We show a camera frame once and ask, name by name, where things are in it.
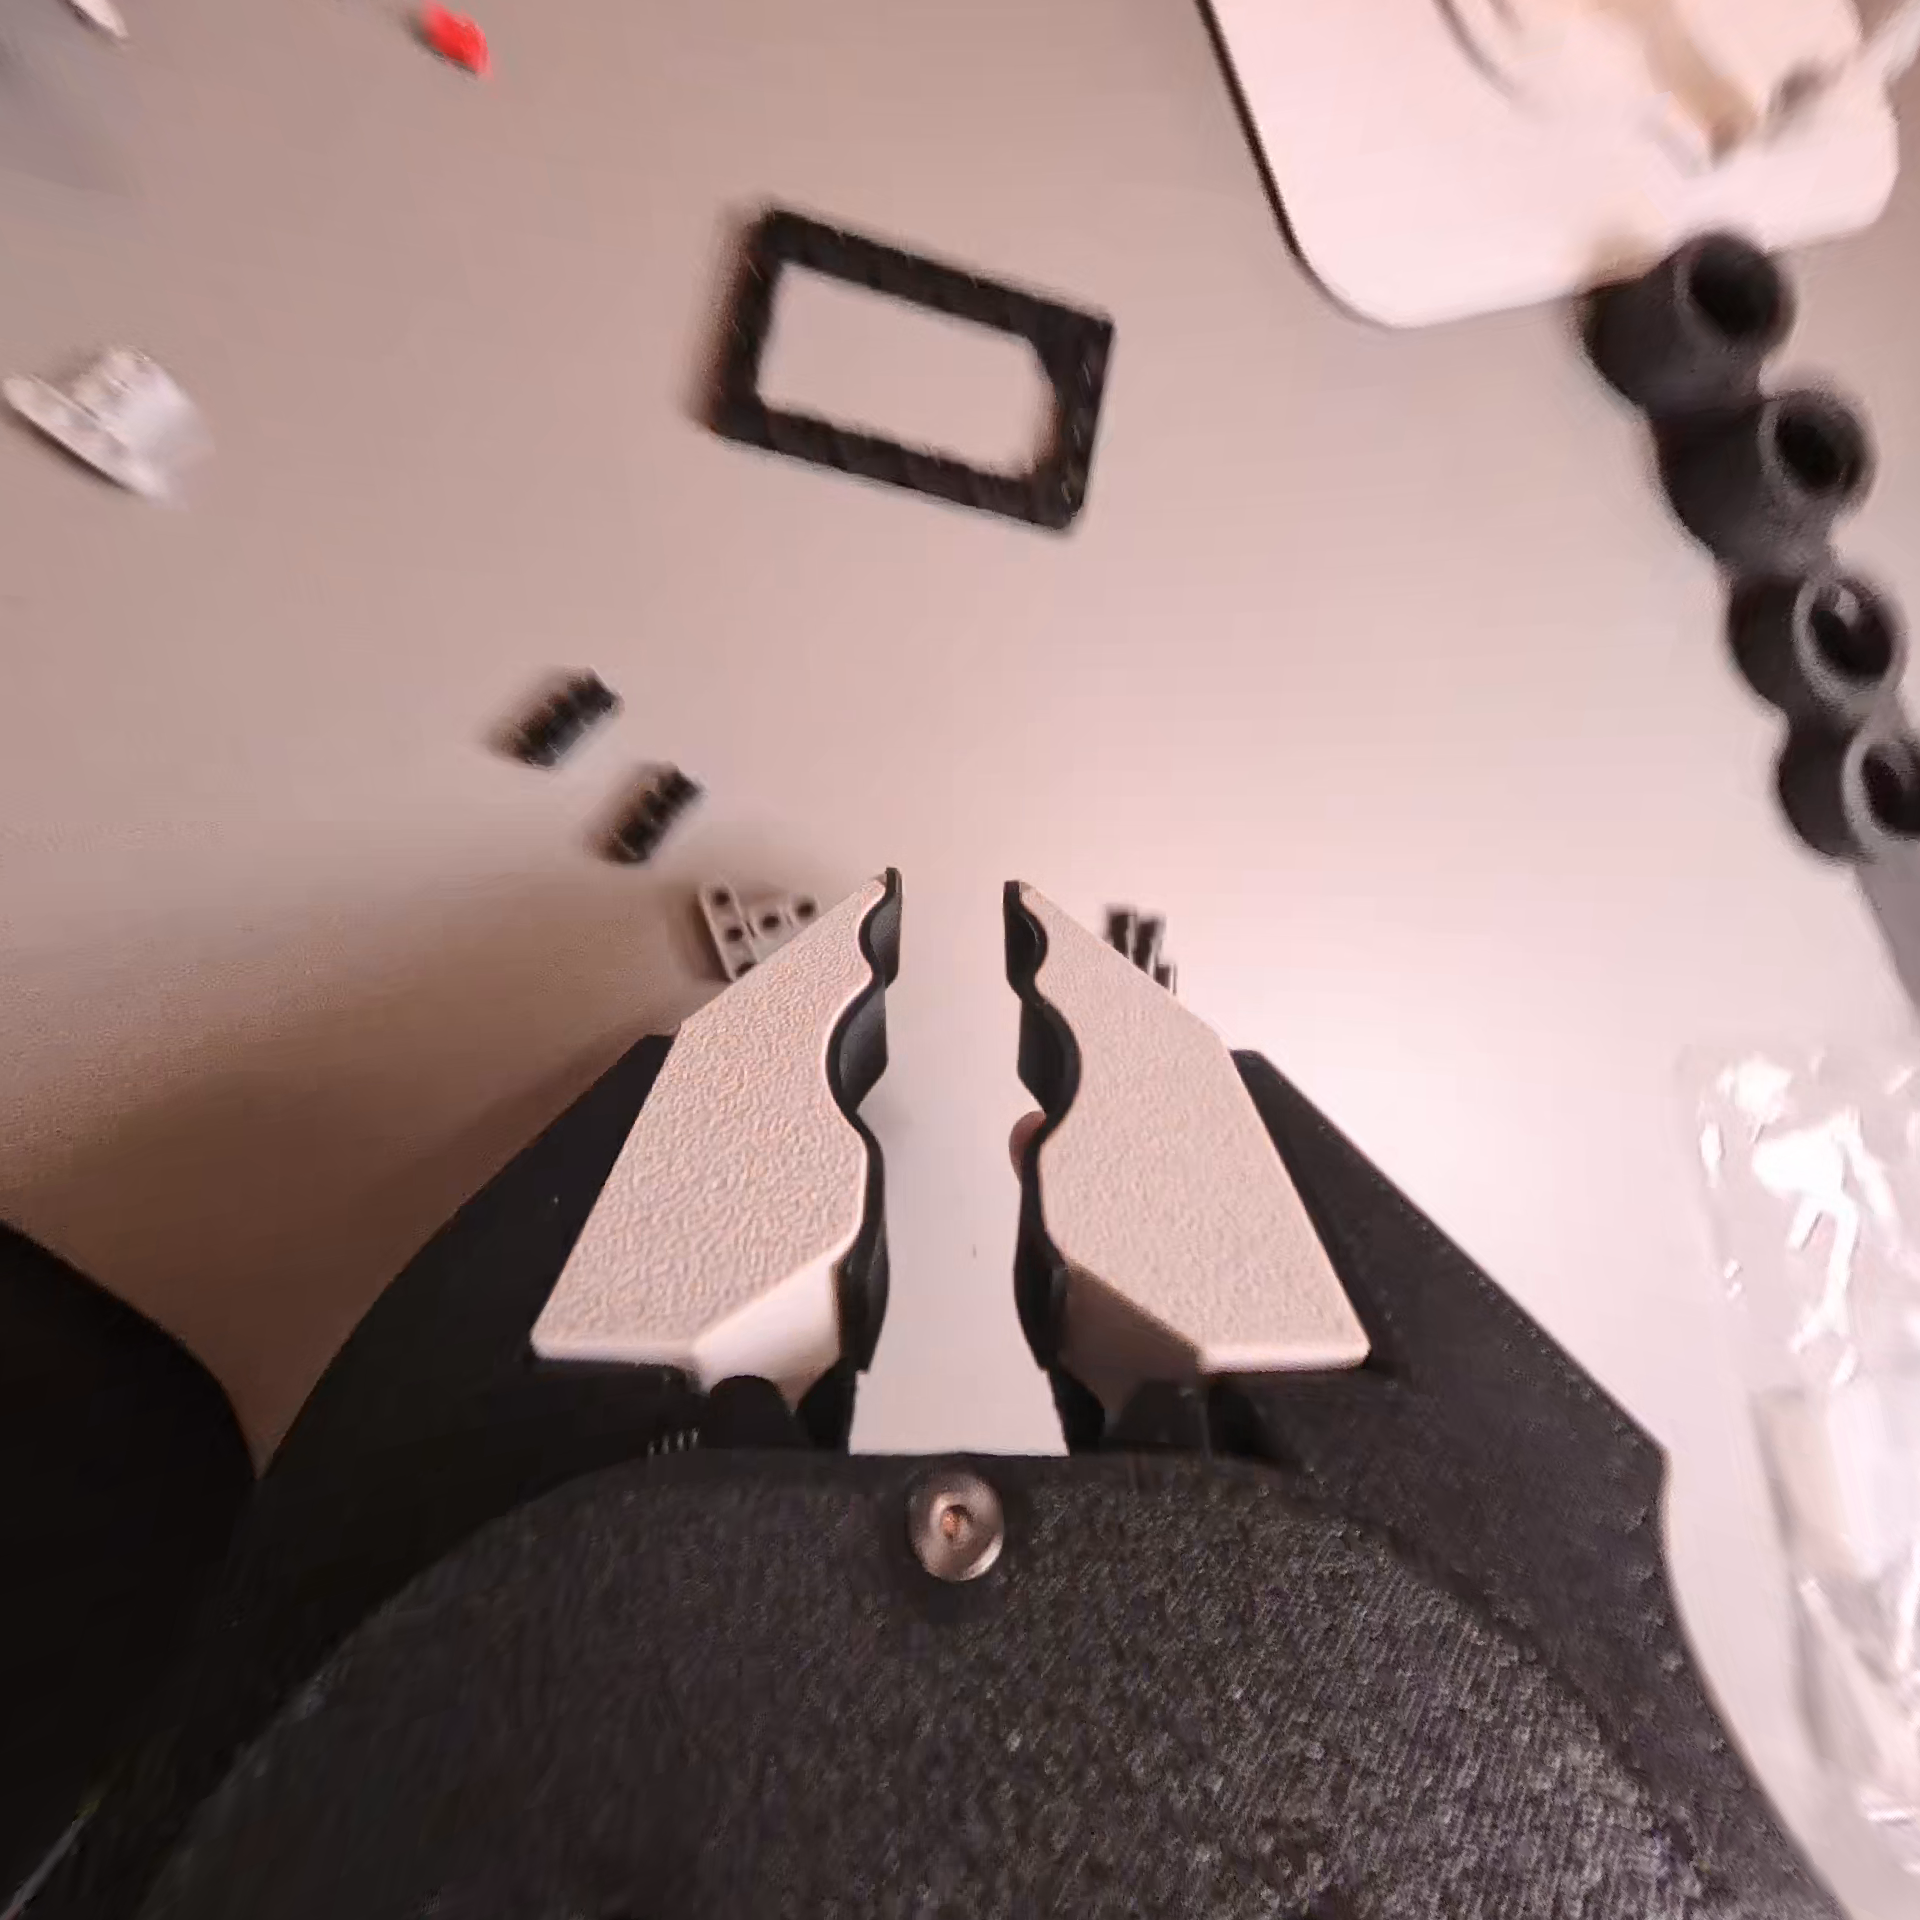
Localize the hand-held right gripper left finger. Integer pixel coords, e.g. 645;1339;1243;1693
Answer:
530;867;906;1456

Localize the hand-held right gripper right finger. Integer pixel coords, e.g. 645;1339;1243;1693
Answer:
1002;880;1369;1456

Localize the grey angled lego connector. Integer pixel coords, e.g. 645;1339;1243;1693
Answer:
693;880;820;981

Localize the black angled lego connector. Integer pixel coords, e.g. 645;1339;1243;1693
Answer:
491;666;619;774
591;761;706;872

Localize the black rubber lego tire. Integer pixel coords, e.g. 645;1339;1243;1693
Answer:
1580;230;1793;419
1662;385;1878;582
1724;570;1908;736
1775;717;1920;864

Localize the light grey lego beam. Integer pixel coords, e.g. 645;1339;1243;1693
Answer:
0;349;213;501

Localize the cluster of tiny black pins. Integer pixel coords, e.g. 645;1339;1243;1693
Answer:
1101;900;1181;997

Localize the clear crumpled plastic bag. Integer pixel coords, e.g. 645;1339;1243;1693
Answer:
1676;1043;1920;1864

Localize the white book stand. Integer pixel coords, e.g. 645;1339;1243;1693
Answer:
1197;0;1908;332

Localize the black rectangular lego frame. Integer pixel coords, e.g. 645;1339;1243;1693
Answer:
693;207;1119;534

